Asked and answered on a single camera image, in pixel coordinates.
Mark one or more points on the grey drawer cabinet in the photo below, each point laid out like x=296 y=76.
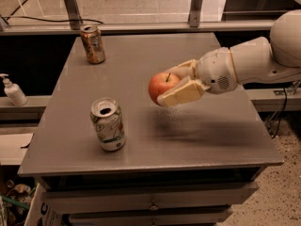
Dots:
x=217 y=139

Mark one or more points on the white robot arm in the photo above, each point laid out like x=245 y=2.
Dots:
x=268 y=61

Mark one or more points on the red apple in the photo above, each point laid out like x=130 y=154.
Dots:
x=160 y=83

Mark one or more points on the lower drawer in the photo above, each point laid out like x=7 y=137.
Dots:
x=162 y=217

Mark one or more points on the metal window rail frame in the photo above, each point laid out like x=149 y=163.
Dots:
x=45 y=17

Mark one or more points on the white green 7up can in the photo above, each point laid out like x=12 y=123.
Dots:
x=106 y=118

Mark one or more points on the brown gold soda can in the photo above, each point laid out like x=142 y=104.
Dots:
x=93 y=44

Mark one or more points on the top drawer with knob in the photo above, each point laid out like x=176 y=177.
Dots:
x=149 y=198

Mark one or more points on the cardboard box with print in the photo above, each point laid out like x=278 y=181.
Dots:
x=40 y=213

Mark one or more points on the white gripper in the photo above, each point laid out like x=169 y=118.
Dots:
x=215 y=69

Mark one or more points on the clutter bag on floor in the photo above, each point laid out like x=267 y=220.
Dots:
x=15 y=201

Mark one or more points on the white pump bottle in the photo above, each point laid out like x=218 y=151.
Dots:
x=13 y=91

